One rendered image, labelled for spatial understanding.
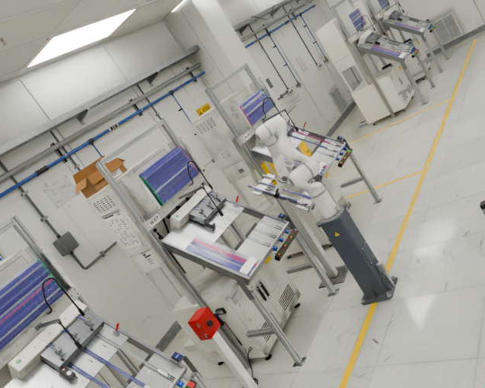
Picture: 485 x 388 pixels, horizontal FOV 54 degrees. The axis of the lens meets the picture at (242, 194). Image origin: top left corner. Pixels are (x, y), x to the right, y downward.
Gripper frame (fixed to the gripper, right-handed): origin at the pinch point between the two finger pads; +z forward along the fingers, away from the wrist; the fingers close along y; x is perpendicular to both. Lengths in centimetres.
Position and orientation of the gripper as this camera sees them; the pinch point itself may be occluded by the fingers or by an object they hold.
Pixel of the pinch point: (276, 195)
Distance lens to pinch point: 379.4
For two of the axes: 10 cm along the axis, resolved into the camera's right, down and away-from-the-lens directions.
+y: -4.2, 4.8, -7.7
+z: -2.4, 7.6, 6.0
